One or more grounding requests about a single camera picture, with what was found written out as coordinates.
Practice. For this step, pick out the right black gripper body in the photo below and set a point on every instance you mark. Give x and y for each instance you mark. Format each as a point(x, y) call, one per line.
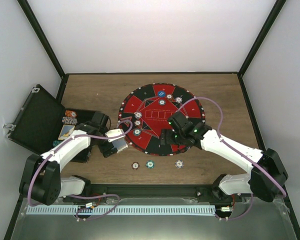
point(181, 135)

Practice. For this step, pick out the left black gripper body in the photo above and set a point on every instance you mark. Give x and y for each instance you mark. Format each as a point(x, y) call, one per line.
point(99, 143)

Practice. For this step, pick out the teal chip seat two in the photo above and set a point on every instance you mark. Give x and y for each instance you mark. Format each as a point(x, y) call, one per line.
point(137, 132)

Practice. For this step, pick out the blue orange chip stack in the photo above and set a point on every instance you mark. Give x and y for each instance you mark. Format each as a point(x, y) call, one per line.
point(179, 164)

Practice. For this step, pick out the brown 100 chip stack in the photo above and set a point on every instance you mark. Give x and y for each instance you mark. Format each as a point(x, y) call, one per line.
point(135, 165)

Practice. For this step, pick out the teal chip stack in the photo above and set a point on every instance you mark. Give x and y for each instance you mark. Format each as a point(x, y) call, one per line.
point(150, 164)

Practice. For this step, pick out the teal chip seat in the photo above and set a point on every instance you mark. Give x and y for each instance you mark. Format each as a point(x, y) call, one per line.
point(161, 102)

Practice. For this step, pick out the blue white chip seat three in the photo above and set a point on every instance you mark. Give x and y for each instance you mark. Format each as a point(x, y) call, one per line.
point(138, 115)

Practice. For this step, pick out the blue white chip seat seven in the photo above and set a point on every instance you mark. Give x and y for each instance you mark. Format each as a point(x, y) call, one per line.
point(178, 99)

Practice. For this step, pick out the blue small blind button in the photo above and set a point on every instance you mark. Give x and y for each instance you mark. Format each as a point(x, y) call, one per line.
point(161, 93)

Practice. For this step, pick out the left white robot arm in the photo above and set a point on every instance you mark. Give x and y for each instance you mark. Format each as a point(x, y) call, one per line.
point(41, 181)

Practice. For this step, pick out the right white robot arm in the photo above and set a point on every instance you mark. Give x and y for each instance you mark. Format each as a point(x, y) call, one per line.
point(265, 174)

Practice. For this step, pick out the chips in case top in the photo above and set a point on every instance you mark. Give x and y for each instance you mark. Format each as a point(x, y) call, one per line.
point(69, 118)

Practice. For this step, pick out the card box in case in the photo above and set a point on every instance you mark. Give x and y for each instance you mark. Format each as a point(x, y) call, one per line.
point(66, 131)

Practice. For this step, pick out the round red black poker mat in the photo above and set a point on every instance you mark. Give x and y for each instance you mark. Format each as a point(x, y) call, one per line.
point(155, 117)

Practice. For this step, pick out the teal chips in case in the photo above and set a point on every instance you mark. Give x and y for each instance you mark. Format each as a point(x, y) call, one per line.
point(55, 143)

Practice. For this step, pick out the black poker chip case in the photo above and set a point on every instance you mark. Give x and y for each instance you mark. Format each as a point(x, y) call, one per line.
point(39, 121)

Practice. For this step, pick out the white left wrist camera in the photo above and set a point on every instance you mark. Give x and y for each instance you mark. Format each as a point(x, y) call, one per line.
point(114, 134)

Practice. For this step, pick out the black front mounting rail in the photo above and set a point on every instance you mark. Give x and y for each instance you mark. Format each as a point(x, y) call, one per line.
point(210, 193)

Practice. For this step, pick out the perforated light blue rail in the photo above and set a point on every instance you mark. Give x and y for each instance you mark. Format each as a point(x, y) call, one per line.
point(125, 210)

